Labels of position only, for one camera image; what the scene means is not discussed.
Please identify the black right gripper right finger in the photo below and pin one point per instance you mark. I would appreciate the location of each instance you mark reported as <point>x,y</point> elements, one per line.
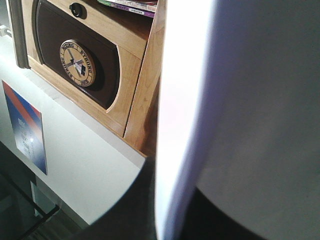
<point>204,221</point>

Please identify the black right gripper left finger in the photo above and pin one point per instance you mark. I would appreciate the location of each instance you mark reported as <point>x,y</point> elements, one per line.
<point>133,216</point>

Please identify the white paper sheet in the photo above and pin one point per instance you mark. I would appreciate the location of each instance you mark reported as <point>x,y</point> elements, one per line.
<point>239,115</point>

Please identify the blue red poster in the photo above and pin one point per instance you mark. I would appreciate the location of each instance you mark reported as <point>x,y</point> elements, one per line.
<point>27,126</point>

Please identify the round windmill emblem plaque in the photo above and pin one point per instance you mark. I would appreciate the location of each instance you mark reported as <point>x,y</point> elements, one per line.
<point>78,63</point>

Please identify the stacked books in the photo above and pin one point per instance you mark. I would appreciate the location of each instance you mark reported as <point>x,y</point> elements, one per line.
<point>145,8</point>

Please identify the wooden wall cabinet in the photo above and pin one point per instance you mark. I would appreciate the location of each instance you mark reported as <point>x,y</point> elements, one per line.
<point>127,52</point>

